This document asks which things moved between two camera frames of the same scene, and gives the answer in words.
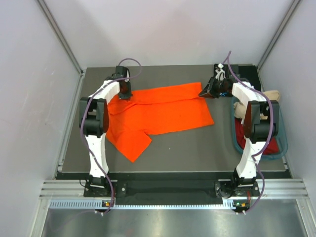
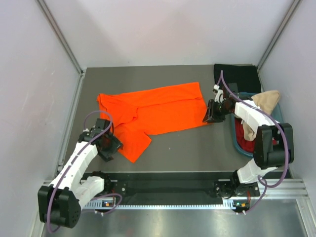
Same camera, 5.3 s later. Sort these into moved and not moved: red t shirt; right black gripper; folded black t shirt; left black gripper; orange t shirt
Moved: right black gripper; left black gripper
Not moved: folded black t shirt; orange t shirt; red t shirt
